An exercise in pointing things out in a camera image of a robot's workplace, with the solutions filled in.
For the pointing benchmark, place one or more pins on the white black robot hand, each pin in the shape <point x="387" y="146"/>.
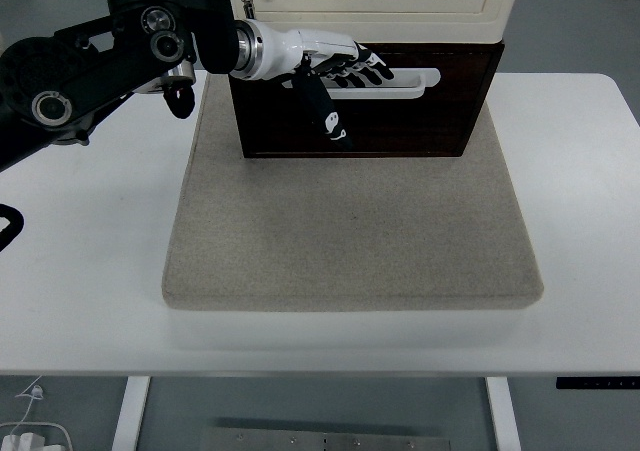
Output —
<point x="285" y="51"/>

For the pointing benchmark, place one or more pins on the dark wooden drawer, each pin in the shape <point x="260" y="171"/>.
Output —
<point x="410" y="121"/>

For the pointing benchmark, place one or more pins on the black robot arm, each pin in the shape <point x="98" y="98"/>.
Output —
<point x="100" y="61"/>

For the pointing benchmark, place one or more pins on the cream plastic cabinet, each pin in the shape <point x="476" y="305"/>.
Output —
<point x="400" y="27"/>

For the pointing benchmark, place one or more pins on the beige fabric mat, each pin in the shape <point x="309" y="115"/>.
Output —
<point x="350" y="231"/>

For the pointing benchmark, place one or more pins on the white table leg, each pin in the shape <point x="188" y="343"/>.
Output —
<point x="131" y="411"/>
<point x="502" y="411"/>

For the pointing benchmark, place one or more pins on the grey metal plate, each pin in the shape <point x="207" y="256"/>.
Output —
<point x="325" y="441"/>

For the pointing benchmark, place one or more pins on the black table control panel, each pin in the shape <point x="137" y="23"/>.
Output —
<point x="595" y="383"/>

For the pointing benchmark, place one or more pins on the white rounded tray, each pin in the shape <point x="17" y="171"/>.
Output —
<point x="30" y="442"/>

